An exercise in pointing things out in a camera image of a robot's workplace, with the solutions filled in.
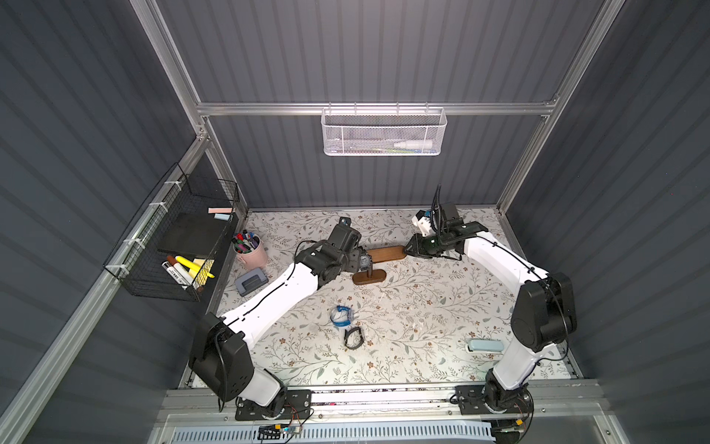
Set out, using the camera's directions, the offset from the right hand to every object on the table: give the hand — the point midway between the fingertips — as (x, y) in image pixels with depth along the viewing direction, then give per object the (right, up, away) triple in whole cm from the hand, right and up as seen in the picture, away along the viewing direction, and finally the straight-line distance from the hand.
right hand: (405, 252), depth 87 cm
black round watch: (-17, -27, -2) cm, 32 cm away
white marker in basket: (-60, -5, -20) cm, 63 cm away
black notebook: (-60, +5, -13) cm, 61 cm away
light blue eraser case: (+23, -28, -5) cm, 37 cm away
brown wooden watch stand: (-9, -1, +1) cm, 9 cm away
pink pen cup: (-52, 0, +6) cm, 53 cm away
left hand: (-17, -1, -6) cm, 18 cm away
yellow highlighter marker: (-57, -3, -18) cm, 60 cm away
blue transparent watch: (-21, -21, +3) cm, 30 cm away
